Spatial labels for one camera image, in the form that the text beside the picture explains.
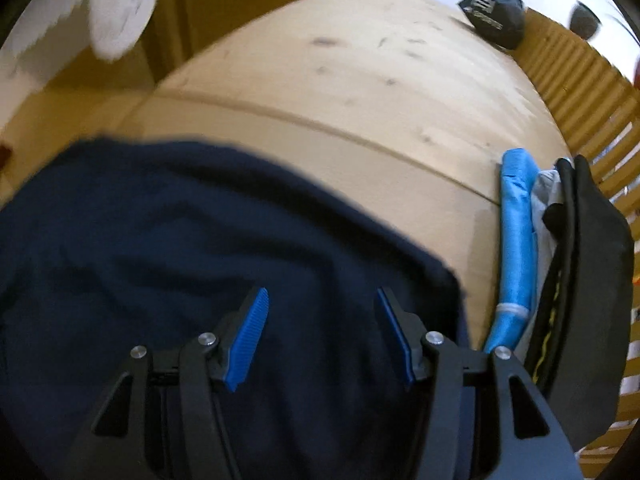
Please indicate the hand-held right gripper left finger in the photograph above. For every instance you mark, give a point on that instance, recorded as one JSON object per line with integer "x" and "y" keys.
{"x": 247, "y": 340}

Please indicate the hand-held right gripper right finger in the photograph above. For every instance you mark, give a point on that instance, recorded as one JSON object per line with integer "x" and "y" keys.
{"x": 395, "y": 340}

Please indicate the navy t-shirt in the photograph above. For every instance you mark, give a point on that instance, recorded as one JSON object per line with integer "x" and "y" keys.
{"x": 175, "y": 240}

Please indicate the light blue folded garment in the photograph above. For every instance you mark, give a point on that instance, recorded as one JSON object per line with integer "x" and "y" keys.
{"x": 515, "y": 260}

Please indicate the black folded garment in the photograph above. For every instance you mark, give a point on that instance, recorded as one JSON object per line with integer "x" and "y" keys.
{"x": 590, "y": 285}

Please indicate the wooden railing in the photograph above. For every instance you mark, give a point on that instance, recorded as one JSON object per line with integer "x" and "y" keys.
{"x": 575, "y": 75}

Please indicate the wooden low table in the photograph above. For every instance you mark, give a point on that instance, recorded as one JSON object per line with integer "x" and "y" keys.
{"x": 200, "y": 20}

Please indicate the white lace tablecloth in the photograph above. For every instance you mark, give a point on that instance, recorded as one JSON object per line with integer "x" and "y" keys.
{"x": 120, "y": 10}

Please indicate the dark ceramic vase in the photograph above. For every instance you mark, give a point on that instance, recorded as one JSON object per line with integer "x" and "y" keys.
{"x": 585, "y": 22}

